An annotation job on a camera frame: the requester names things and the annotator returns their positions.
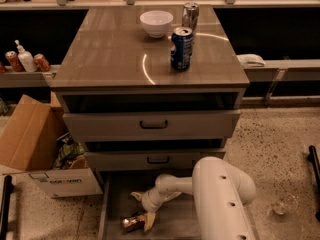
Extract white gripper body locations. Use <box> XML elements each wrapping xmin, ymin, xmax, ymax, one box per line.
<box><xmin>141</xmin><ymin>187</ymin><xmax>181</xmax><ymax>213</ymax></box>

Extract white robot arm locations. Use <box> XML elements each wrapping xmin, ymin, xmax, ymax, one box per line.
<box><xmin>132</xmin><ymin>157</ymin><xmax>256</xmax><ymax>240</ymax></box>

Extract bottom drawer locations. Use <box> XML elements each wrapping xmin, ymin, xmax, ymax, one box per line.
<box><xmin>98</xmin><ymin>169</ymin><xmax>201</xmax><ymax>240</ymax></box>

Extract drawer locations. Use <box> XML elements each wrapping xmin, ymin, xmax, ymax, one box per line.
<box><xmin>85</xmin><ymin>148</ymin><xmax>225</xmax><ymax>171</ymax></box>
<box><xmin>98</xmin><ymin>169</ymin><xmax>201</xmax><ymax>240</ymax></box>
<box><xmin>63</xmin><ymin>110</ymin><xmax>240</xmax><ymax>142</ymax></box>

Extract middle drawer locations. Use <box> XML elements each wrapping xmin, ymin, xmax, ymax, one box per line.
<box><xmin>85</xmin><ymin>148</ymin><xmax>225</xmax><ymax>171</ymax></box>

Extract top drawer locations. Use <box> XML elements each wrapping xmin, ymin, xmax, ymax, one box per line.
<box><xmin>63</xmin><ymin>110</ymin><xmax>240</xmax><ymax>142</ymax></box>

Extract grey drawer cabinet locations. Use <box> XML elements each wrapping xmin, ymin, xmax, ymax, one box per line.
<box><xmin>49</xmin><ymin>5</ymin><xmax>250</xmax><ymax>185</ymax></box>

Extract blue pepsi can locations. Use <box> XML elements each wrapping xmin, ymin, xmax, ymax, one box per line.
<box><xmin>170</xmin><ymin>26</ymin><xmax>193</xmax><ymax>71</ymax></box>

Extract right red can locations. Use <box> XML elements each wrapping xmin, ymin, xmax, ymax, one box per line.
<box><xmin>34</xmin><ymin>54</ymin><xmax>51</xmax><ymax>72</ymax></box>

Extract red can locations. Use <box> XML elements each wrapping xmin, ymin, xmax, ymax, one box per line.
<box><xmin>5</xmin><ymin>51</ymin><xmax>24</xmax><ymax>72</ymax></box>
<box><xmin>34</xmin><ymin>54</ymin><xmax>51</xmax><ymax>72</ymax></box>

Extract left red can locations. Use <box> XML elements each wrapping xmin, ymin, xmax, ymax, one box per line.
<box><xmin>5</xmin><ymin>51</ymin><xmax>24</xmax><ymax>72</ymax></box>

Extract silver can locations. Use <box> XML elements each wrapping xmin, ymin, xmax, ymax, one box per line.
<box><xmin>182</xmin><ymin>1</ymin><xmax>199</xmax><ymax>34</ymax></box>

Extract snack bags in box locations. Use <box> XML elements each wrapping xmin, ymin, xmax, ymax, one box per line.
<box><xmin>53</xmin><ymin>133</ymin><xmax>88</xmax><ymax>169</ymax></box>

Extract cardboard box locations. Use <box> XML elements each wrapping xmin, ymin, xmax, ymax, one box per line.
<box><xmin>0</xmin><ymin>95</ymin><xmax>102</xmax><ymax>198</ymax></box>

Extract black bar left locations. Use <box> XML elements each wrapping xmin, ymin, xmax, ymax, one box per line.
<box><xmin>0</xmin><ymin>175</ymin><xmax>14</xmax><ymax>240</ymax></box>

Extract black bar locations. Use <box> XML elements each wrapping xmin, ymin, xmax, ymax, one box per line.
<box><xmin>306</xmin><ymin>145</ymin><xmax>320</xmax><ymax>223</ymax></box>
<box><xmin>0</xmin><ymin>175</ymin><xmax>14</xmax><ymax>240</ymax></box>

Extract clear glass cup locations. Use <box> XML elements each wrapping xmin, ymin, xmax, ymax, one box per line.
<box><xmin>271</xmin><ymin>192</ymin><xmax>298</xmax><ymax>216</ymax></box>

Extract black bar right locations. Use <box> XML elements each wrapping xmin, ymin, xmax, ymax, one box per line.
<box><xmin>306</xmin><ymin>145</ymin><xmax>320</xmax><ymax>223</ymax></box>

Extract folded white cloth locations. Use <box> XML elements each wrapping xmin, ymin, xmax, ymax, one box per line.
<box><xmin>237</xmin><ymin>54</ymin><xmax>266</xmax><ymax>67</ymax></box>

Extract white bowl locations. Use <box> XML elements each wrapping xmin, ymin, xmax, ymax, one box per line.
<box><xmin>140</xmin><ymin>10</ymin><xmax>173</xmax><ymax>38</ymax></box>

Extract white soap bottle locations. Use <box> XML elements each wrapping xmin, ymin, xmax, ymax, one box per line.
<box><xmin>15</xmin><ymin>40</ymin><xmax>37</xmax><ymax>72</ymax></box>

